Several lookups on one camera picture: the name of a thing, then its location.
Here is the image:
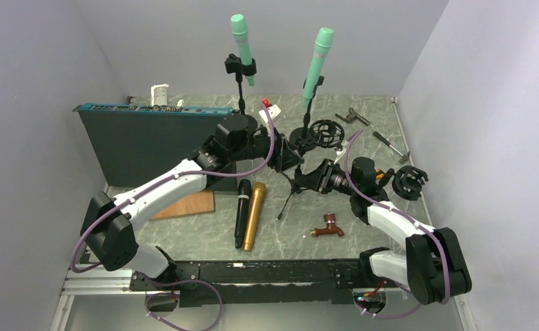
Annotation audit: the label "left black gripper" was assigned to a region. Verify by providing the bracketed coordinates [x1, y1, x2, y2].
[231, 123, 305, 173]

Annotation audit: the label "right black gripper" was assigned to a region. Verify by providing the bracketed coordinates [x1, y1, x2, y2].
[296, 159, 359, 197]

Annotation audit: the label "gold microphone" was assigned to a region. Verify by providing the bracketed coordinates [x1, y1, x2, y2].
[242, 182, 266, 252]

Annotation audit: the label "black tripod shock-mount stand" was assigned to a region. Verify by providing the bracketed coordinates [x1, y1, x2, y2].
[275, 119, 345, 221]

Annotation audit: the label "black microphone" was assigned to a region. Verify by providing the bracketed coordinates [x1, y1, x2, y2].
[234, 179, 252, 249]

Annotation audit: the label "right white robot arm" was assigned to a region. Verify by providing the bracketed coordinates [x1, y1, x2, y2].
[293, 157, 472, 305]

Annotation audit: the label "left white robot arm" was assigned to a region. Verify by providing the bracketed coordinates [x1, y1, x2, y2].
[77, 114, 304, 290]

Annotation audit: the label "middle round-base mic stand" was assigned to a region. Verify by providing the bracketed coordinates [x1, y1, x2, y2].
[289, 75, 324, 153]

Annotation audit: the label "round-base mic stand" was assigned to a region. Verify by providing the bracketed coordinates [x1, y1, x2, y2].
[289, 75, 324, 153]
[224, 54, 257, 132]

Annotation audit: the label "left round-base mic stand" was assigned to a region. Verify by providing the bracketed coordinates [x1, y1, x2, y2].
[224, 54, 257, 132]

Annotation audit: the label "right mint green microphone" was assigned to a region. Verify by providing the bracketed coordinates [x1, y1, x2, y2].
[302, 27, 334, 107]

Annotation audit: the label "mint green microphone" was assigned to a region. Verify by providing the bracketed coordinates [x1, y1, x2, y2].
[231, 14, 257, 86]
[302, 27, 334, 107]

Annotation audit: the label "left mint green microphone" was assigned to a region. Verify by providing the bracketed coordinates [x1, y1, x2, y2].
[231, 14, 257, 86]

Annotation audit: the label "brown faucet tap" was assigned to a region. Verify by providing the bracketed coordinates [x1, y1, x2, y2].
[310, 212, 344, 237]

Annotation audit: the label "orange utility knife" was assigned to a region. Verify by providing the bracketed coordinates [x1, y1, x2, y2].
[375, 169, 385, 183]

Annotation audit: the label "grey metal clamp tool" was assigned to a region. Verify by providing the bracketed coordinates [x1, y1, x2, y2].
[335, 107, 371, 126]

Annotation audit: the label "wooden board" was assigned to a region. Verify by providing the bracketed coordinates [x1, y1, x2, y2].
[151, 191, 215, 221]

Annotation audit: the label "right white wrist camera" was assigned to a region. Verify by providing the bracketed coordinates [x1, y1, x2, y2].
[334, 140, 350, 163]

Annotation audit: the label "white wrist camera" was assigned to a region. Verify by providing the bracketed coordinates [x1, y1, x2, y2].
[257, 97, 284, 128]
[334, 140, 350, 163]

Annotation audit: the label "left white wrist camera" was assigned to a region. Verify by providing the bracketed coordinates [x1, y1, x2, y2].
[257, 97, 284, 128]

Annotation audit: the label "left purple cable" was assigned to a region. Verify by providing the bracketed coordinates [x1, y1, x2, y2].
[70, 101, 277, 274]

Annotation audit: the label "black handled hammer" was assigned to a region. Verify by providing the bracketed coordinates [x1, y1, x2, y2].
[373, 131, 410, 164]

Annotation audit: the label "right shock-mount round stand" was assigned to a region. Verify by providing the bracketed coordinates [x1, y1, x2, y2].
[376, 165, 429, 201]

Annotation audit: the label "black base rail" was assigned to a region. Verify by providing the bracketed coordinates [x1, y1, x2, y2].
[129, 259, 388, 308]

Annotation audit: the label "white plastic bracket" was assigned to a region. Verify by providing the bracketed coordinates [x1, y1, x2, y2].
[150, 84, 169, 106]

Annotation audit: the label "blue network switch box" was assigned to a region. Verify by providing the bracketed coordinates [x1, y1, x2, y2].
[74, 103, 234, 188]

